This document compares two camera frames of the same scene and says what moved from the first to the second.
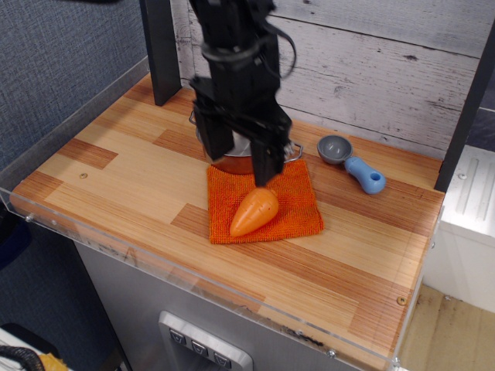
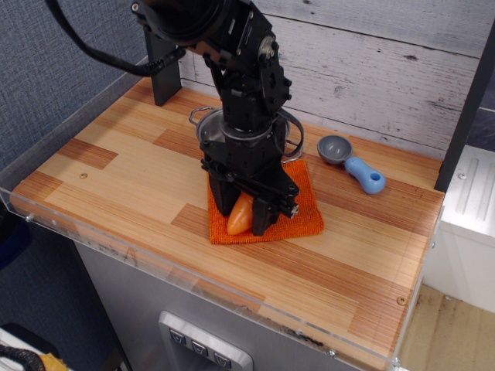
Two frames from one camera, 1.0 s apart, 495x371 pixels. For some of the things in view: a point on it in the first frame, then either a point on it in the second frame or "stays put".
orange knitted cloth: (298, 210) stays put
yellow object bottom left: (52, 363) stays put
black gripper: (244, 92) → (250, 162)
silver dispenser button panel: (190, 347) stays put
